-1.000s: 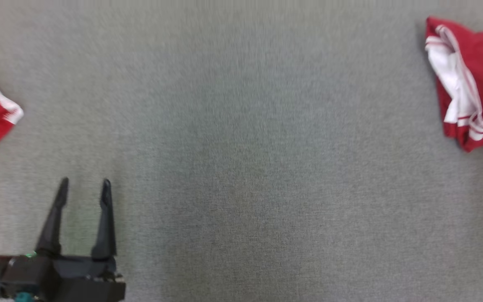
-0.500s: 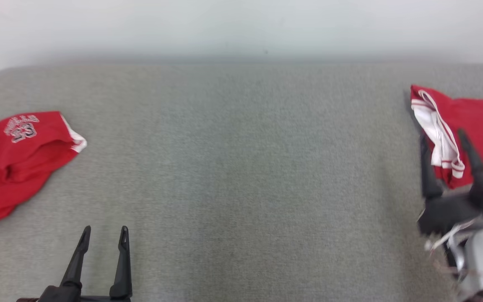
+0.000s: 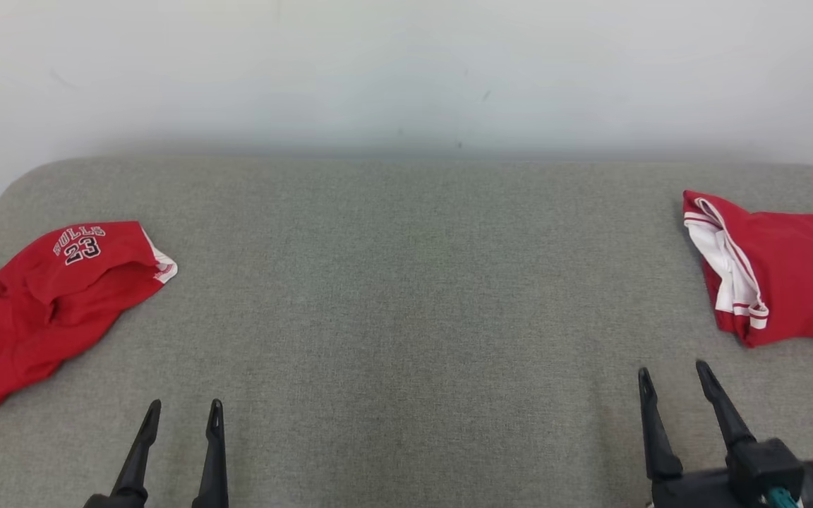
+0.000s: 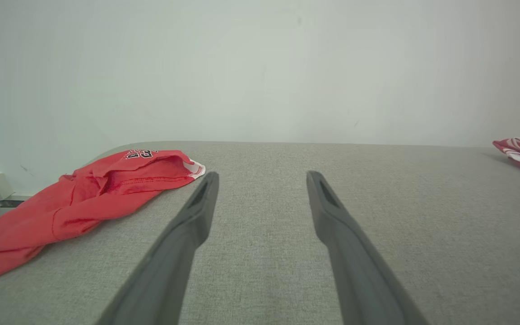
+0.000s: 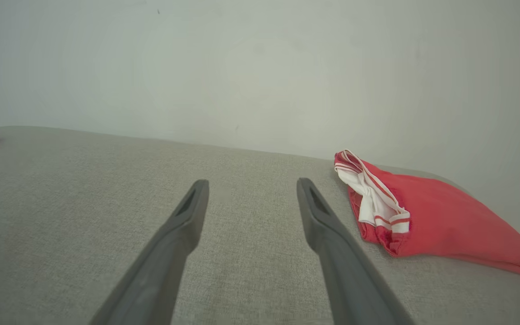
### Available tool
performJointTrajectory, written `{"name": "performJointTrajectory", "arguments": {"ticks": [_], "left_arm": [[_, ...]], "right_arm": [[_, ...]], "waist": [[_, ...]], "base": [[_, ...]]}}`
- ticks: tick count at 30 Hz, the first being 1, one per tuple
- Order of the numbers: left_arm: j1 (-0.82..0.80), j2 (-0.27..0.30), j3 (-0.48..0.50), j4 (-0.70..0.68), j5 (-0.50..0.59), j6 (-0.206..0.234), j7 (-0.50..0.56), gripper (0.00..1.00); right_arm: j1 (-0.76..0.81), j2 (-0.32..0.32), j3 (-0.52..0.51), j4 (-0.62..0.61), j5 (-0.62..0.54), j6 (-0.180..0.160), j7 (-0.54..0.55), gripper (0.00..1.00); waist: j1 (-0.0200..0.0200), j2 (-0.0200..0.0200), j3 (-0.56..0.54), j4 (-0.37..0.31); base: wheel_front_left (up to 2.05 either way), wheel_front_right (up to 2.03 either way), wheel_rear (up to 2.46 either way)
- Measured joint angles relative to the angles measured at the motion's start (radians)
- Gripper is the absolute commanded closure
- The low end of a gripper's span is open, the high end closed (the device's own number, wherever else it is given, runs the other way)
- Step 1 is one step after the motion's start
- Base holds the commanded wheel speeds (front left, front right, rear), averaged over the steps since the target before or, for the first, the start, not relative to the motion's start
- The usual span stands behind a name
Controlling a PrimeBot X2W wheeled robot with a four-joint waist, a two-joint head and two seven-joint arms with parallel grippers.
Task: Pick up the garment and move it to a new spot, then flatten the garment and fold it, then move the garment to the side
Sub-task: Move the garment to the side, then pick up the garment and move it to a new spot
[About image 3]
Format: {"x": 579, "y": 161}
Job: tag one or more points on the red white-striped garment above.
{"x": 802, "y": 275}

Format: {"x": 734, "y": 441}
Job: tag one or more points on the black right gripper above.
{"x": 696, "y": 494}

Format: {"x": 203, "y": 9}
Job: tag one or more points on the grey fabric sofa cushion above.
{"x": 406, "y": 317}

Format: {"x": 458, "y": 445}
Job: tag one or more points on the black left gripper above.
{"x": 113, "y": 502}

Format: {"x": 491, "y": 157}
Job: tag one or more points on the red Bulls 23 garment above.
{"x": 32, "y": 317}

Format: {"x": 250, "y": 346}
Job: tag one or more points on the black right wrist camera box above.
{"x": 766, "y": 462}

